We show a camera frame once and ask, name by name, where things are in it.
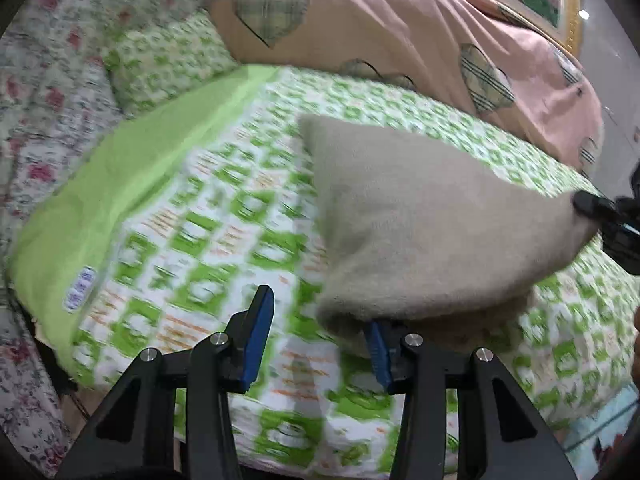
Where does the floral bed cover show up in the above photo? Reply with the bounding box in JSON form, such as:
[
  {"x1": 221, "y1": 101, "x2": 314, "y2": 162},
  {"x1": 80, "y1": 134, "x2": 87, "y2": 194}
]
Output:
[{"x1": 0, "y1": 0, "x2": 236, "y2": 478}]

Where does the beige knit sweater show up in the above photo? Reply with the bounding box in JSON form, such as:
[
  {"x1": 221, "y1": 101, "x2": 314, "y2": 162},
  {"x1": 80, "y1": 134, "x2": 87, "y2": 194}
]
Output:
[{"x1": 297, "y1": 112, "x2": 601, "y2": 358}]

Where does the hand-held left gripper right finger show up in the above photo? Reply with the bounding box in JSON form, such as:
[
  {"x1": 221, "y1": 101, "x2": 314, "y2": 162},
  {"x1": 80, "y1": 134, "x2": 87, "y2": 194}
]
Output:
[{"x1": 366, "y1": 320, "x2": 577, "y2": 480}]

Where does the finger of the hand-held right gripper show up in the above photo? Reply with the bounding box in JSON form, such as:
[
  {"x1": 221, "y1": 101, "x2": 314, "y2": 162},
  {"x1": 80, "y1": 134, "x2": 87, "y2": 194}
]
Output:
[{"x1": 572, "y1": 190, "x2": 621, "y2": 223}]

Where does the green checkered bed sheet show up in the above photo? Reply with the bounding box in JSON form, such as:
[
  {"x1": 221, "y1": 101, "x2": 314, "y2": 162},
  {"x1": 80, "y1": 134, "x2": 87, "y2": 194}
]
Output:
[{"x1": 9, "y1": 64, "x2": 640, "y2": 478}]

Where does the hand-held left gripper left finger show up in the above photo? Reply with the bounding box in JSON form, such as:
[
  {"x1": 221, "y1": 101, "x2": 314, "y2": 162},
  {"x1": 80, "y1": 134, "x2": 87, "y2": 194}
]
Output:
[{"x1": 54, "y1": 285, "x2": 276, "y2": 480}]

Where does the green checkered pillow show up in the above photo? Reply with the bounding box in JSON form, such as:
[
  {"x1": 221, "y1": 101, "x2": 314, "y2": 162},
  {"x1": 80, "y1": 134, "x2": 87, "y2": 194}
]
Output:
[{"x1": 102, "y1": 12, "x2": 241, "y2": 120}]

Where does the pink heart print quilt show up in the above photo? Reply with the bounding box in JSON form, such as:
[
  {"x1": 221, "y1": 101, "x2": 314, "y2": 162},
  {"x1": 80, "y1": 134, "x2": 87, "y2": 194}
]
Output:
[{"x1": 209, "y1": 0, "x2": 605, "y2": 176}]

